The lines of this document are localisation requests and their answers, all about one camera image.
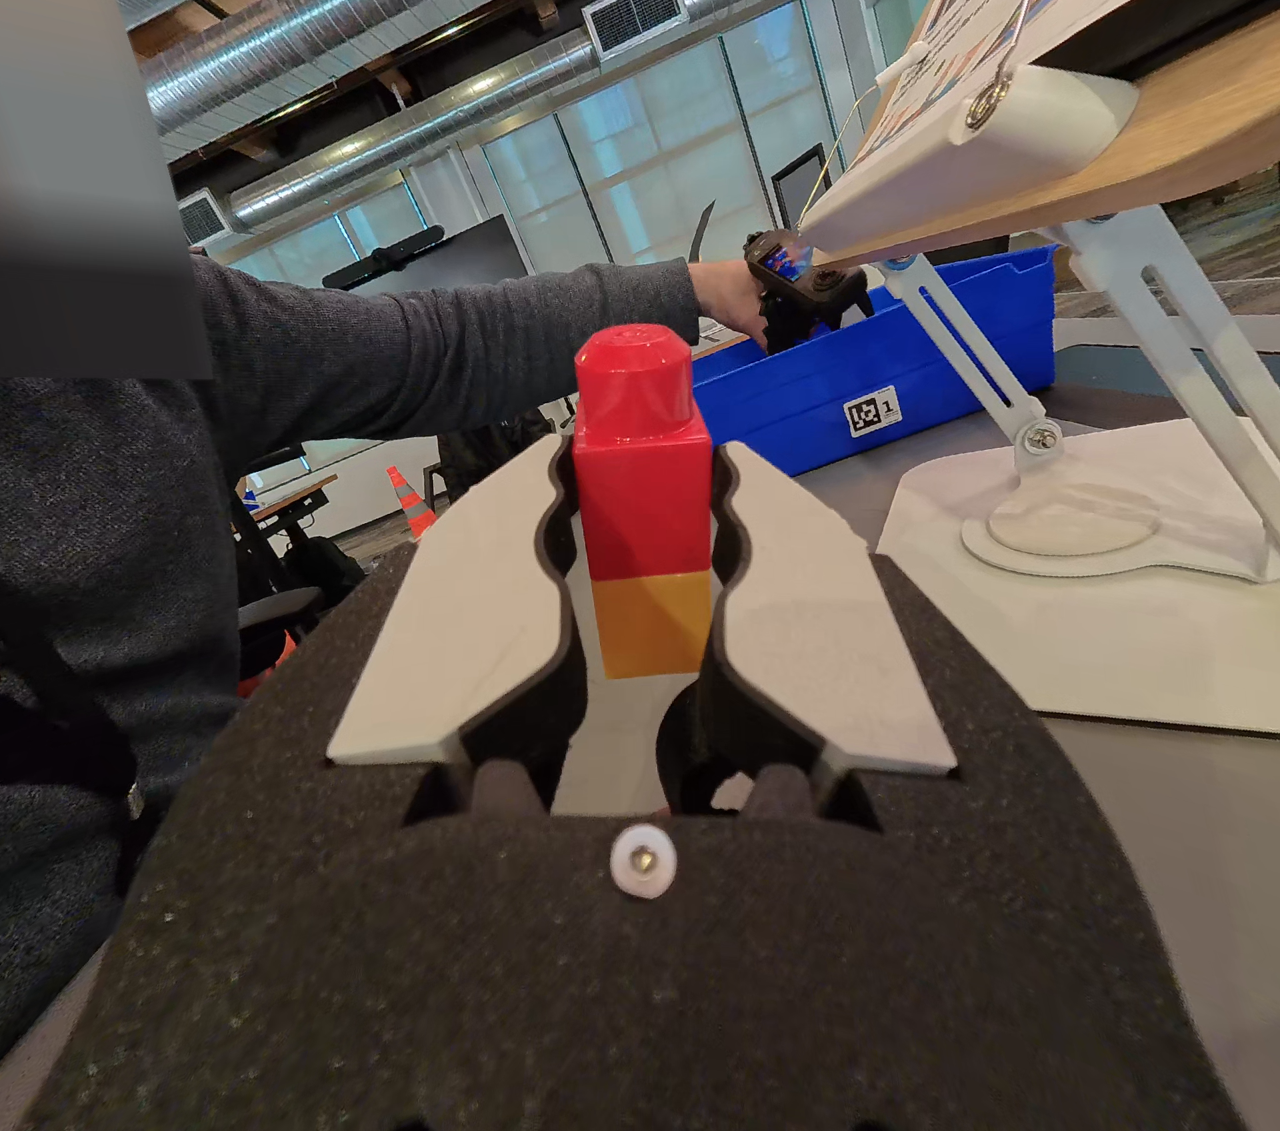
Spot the large black monitor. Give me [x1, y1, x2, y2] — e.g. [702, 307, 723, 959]
[322, 214, 532, 298]

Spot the white air vent grille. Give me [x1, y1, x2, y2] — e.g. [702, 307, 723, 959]
[178, 190, 234, 247]
[582, 0, 691, 60]

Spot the yellow toy block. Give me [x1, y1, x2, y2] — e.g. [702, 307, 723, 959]
[591, 572, 713, 680]

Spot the grey desk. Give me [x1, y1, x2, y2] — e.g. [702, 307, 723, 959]
[0, 371, 1280, 1131]

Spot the wooden book stand white base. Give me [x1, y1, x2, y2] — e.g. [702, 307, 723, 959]
[798, 0, 1280, 736]

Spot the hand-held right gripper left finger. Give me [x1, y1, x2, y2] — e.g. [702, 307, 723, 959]
[328, 433, 585, 815]

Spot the tablet on floor stand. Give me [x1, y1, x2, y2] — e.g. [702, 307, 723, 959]
[770, 141, 832, 230]

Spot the printed instruction sheet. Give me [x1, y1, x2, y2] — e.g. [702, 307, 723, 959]
[851, 0, 1280, 163]

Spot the person's left forearm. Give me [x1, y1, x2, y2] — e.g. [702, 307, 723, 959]
[190, 256, 702, 473]

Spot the red toy block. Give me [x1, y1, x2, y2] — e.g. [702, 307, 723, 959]
[573, 325, 713, 583]

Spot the person's left hand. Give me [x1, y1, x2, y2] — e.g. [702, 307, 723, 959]
[690, 259, 770, 351]

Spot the black webcam bar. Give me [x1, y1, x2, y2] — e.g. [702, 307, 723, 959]
[322, 226, 446, 289]

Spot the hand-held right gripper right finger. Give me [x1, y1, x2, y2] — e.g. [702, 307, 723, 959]
[655, 438, 957, 817]

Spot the blue plastic bin with tag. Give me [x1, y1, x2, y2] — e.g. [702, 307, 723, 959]
[691, 245, 1059, 477]

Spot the person's torso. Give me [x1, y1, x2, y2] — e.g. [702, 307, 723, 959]
[0, 376, 242, 1052]

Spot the orange traffic cone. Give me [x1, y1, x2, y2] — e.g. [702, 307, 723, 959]
[386, 464, 439, 543]

